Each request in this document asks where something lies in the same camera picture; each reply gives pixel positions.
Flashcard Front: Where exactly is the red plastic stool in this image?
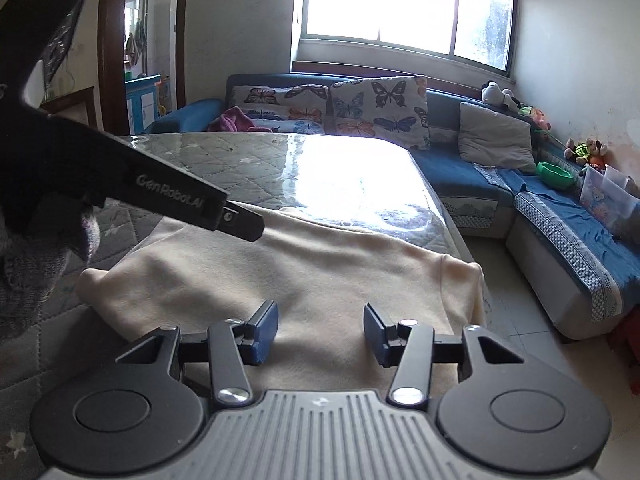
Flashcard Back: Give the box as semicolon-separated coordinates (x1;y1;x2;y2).
606;307;640;396

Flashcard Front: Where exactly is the long butterfly pillow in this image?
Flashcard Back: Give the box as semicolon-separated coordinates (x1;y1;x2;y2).
229;84;329;133

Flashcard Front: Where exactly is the cream fleece sweater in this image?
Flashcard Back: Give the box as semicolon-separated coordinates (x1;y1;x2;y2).
76;209;484;391

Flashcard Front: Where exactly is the green plastic bowl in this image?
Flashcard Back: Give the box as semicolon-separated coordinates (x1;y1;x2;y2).
536;162;575;191

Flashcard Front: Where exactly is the square butterfly pillow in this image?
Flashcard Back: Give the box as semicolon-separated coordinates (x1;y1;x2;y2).
330;76;431;151

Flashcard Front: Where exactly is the window with frame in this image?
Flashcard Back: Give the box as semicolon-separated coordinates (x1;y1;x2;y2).
302;0;518;74

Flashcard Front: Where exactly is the gloved left hand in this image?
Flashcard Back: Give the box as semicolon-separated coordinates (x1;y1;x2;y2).
1;202;100;341

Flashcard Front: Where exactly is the small plush toys group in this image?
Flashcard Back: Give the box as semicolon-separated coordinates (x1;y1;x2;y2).
564;138;608;172

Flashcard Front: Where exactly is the clear plastic storage box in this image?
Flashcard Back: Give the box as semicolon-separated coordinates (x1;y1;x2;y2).
579;165;640;244

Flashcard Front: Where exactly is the magenta cloth on sofa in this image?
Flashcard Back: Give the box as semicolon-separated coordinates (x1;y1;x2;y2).
207;106;271;132

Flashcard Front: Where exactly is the grey plain cushion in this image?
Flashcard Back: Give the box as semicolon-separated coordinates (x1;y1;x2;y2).
458;102;536;174

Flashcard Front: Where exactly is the panda plush toy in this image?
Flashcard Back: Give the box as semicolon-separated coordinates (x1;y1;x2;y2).
480;80;521;113

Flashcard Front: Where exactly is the blue corner sofa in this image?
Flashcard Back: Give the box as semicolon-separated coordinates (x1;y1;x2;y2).
144;71;640;340

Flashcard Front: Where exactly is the blue small cabinet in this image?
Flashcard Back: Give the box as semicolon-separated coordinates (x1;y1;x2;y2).
125;74;162;134

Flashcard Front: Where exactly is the dark wooden door frame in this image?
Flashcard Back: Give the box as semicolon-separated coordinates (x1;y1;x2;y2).
98;0;186;136

